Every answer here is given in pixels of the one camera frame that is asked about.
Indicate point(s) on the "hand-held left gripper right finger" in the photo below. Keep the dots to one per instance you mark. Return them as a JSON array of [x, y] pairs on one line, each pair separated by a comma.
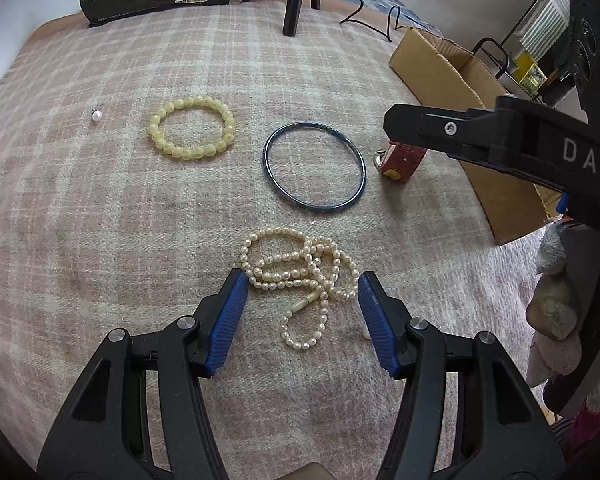
[[372, 310]]

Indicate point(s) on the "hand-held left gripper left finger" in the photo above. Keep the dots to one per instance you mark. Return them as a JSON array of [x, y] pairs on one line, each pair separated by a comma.
[[227, 320]]

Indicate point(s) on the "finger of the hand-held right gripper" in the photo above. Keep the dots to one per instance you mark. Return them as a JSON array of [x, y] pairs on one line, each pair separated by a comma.
[[425, 127]]

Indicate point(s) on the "white pearl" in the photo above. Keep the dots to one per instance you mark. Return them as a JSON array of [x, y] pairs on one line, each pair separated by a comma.
[[96, 116], [366, 333]]

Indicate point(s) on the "cardboard box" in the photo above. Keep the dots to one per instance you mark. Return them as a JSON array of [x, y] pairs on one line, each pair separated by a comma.
[[440, 70]]

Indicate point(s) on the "blue bangle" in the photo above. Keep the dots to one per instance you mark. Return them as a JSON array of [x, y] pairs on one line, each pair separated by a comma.
[[314, 207]]

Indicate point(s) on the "person's right hand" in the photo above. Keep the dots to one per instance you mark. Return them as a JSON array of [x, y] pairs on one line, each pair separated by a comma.
[[550, 310]]

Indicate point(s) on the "yellow box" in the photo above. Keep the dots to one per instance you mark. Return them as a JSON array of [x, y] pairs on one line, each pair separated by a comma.
[[529, 70]]

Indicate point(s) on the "black metal clothes rack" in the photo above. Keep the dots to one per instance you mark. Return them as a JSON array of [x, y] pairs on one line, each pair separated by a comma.
[[500, 55]]

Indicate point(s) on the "striped hanging cloth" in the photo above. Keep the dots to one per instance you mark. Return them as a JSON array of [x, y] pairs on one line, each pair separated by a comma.
[[547, 15]]

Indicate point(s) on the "pink plaid blanket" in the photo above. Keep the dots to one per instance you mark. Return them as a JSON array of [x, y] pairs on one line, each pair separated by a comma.
[[105, 220]]

